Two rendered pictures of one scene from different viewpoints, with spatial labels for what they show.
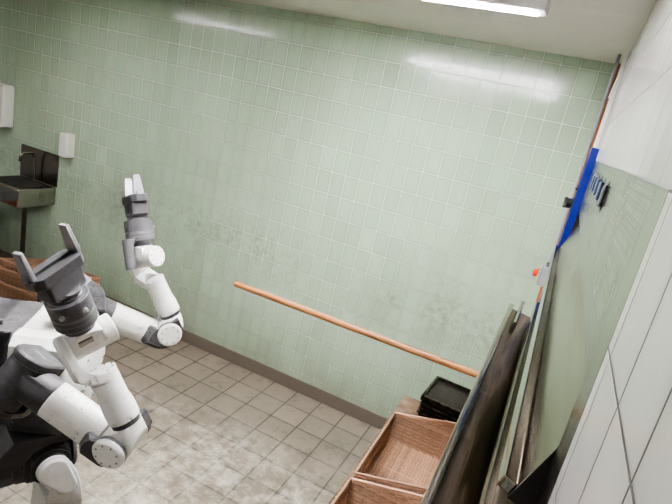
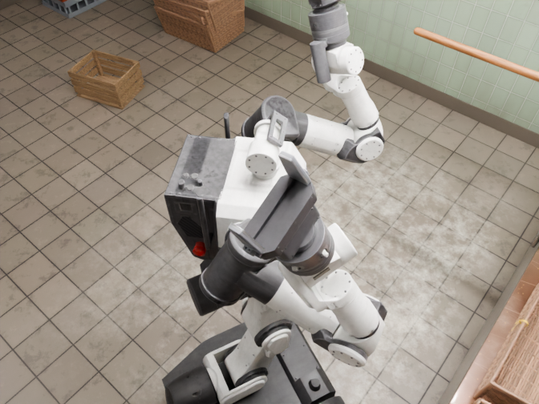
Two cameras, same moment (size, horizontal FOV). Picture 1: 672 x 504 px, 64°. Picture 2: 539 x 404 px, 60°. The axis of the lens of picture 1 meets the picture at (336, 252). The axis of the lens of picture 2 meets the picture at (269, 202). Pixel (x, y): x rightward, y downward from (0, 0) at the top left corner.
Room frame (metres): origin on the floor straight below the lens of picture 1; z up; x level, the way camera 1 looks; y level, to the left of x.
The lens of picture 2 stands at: (0.61, 0.42, 2.17)
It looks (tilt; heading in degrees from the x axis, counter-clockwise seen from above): 50 degrees down; 19
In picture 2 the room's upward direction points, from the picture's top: straight up
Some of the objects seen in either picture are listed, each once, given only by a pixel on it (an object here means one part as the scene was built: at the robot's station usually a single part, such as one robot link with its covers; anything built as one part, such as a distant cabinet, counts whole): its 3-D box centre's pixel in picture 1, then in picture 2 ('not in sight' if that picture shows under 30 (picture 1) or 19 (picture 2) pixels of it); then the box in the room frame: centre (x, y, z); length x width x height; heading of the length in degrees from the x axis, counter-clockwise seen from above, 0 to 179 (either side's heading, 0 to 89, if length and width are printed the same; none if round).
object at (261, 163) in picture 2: not in sight; (265, 151); (1.29, 0.67, 1.46); 0.10 x 0.07 x 0.09; 11
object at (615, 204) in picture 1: (607, 210); not in sight; (1.37, -0.65, 2.00); 1.80 x 0.08 x 0.21; 159
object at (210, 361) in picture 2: not in sight; (234, 370); (1.21, 0.78, 0.28); 0.21 x 0.20 x 0.13; 136
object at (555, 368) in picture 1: (571, 278); not in sight; (1.38, -0.62, 1.80); 1.79 x 0.11 x 0.19; 159
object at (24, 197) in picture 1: (18, 203); not in sight; (4.41, 2.77, 0.69); 0.46 x 0.36 x 0.94; 69
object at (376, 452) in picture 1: (425, 464); not in sight; (2.00, -0.58, 0.72); 0.56 x 0.49 x 0.28; 160
